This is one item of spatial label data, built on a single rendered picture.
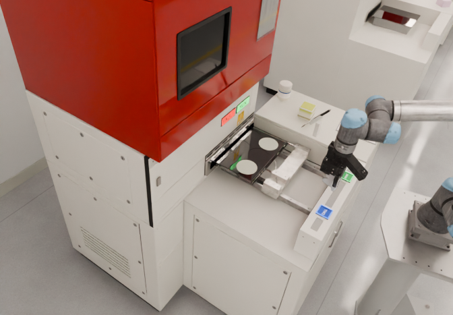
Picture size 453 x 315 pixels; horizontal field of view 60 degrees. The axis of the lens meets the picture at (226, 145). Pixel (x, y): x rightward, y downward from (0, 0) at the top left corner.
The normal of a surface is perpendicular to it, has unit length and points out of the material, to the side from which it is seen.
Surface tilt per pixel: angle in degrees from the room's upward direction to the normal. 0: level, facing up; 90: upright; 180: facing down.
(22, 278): 0
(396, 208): 0
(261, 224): 0
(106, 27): 90
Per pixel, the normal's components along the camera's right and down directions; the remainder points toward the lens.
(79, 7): -0.55, 0.51
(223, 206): 0.07, -0.76
